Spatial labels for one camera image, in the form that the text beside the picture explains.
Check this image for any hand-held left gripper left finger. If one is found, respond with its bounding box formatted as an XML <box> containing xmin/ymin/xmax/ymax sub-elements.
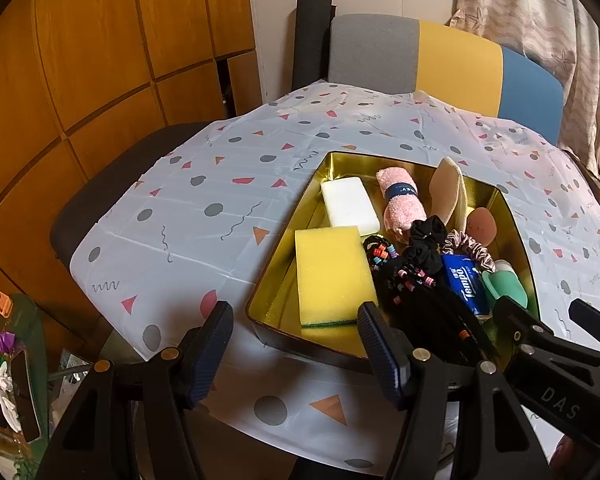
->
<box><xmin>35</xmin><ymin>301</ymin><xmax>235</xmax><ymax>480</ymax></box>

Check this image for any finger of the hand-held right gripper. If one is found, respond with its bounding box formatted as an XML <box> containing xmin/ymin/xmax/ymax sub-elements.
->
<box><xmin>491</xmin><ymin>296</ymin><xmax>557</xmax><ymax>357</ymax></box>
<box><xmin>569</xmin><ymin>299</ymin><xmax>600</xmax><ymax>356</ymax></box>

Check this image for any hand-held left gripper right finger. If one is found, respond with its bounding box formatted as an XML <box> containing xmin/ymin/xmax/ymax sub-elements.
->
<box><xmin>357</xmin><ymin>302</ymin><xmax>553</xmax><ymax>480</ymax></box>

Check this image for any green small bottle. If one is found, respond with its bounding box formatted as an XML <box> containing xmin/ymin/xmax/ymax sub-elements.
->
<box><xmin>481</xmin><ymin>259</ymin><xmax>528</xmax><ymax>311</ymax></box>

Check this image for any blue tissue pack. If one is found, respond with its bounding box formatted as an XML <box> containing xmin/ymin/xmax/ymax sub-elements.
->
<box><xmin>440</xmin><ymin>254</ymin><xmax>492</xmax><ymax>317</ymax></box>

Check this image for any pink satin scrunchie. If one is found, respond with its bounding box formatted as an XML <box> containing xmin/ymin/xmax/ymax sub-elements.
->
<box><xmin>441</xmin><ymin>230</ymin><xmax>496</xmax><ymax>273</ymax></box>

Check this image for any gold metal tin box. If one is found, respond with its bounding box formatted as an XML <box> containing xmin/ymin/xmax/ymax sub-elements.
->
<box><xmin>245</xmin><ymin>151</ymin><xmax>541</xmax><ymax>375</ymax></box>

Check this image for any yellow green sponge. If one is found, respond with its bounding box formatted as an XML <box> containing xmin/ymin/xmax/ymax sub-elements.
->
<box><xmin>294</xmin><ymin>226</ymin><xmax>380</xmax><ymax>328</ymax></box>

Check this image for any brown makeup sponge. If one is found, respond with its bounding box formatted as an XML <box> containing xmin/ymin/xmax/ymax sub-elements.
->
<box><xmin>466</xmin><ymin>208</ymin><xmax>501</xmax><ymax>247</ymax></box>

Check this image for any black scrunchie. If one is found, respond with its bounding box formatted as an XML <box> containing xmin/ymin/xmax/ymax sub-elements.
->
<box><xmin>411</xmin><ymin>215</ymin><xmax>448</xmax><ymax>248</ymax></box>
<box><xmin>404</xmin><ymin>241</ymin><xmax>443</xmax><ymax>272</ymax></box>

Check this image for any pink towel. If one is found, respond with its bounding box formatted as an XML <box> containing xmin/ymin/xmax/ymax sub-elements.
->
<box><xmin>376</xmin><ymin>166</ymin><xmax>421</xmax><ymax>236</ymax></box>

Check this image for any beige cloth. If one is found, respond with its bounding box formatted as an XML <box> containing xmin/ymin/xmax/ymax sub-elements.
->
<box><xmin>429</xmin><ymin>156</ymin><xmax>468</xmax><ymax>228</ymax></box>

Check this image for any white foam sponge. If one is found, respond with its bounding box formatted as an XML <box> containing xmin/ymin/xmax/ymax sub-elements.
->
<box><xmin>321</xmin><ymin>176</ymin><xmax>381</xmax><ymax>233</ymax></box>

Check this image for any patterned white plastic tablecloth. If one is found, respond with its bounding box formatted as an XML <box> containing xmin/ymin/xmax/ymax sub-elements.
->
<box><xmin>69</xmin><ymin>80</ymin><xmax>600</xmax><ymax>478</ymax></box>

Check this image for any cluttered glass side table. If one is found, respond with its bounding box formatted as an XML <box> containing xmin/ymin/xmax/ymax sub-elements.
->
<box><xmin>0</xmin><ymin>292</ymin><xmax>51</xmax><ymax>448</ymax></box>

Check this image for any black rectangular case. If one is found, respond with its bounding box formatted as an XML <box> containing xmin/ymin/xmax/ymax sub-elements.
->
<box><xmin>10</xmin><ymin>355</ymin><xmax>43</xmax><ymax>443</ymax></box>

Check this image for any dark grey chair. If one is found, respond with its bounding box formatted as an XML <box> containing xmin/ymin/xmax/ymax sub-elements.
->
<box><xmin>50</xmin><ymin>122</ymin><xmax>221</xmax><ymax>261</ymax></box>

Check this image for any white crumpled paper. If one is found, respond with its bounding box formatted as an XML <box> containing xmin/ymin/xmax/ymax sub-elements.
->
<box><xmin>0</xmin><ymin>360</ymin><xmax>21</xmax><ymax>433</ymax></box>

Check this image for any grey yellow blue chair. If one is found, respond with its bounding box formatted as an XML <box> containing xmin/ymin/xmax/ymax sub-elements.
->
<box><xmin>327</xmin><ymin>14</ymin><xmax>565</xmax><ymax>146</ymax></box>

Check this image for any patterned beige curtain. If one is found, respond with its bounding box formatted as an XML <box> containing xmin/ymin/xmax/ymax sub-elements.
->
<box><xmin>447</xmin><ymin>0</ymin><xmax>600</xmax><ymax>196</ymax></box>

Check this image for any wooden cabinet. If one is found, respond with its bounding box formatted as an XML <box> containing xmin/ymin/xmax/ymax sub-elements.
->
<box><xmin>0</xmin><ymin>0</ymin><xmax>261</xmax><ymax>321</ymax></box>

